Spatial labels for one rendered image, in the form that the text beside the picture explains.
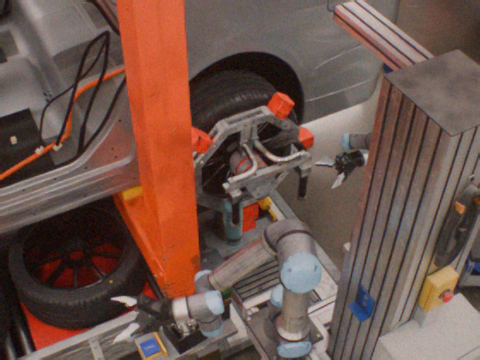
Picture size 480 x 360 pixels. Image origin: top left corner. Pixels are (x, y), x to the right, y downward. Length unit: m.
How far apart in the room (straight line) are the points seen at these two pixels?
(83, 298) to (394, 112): 1.86
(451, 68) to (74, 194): 1.85
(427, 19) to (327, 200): 2.35
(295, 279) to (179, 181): 0.69
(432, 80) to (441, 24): 4.22
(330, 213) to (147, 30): 2.29
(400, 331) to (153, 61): 1.11
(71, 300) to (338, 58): 1.69
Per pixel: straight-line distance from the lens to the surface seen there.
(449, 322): 2.15
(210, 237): 3.54
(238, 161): 2.96
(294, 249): 1.93
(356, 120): 4.63
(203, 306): 2.06
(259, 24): 2.86
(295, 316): 2.13
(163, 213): 2.48
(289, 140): 2.87
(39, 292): 3.11
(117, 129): 2.87
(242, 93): 2.89
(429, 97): 1.57
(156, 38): 1.99
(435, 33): 5.71
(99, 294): 3.04
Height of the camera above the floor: 2.97
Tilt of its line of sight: 46 degrees down
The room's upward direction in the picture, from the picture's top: straight up
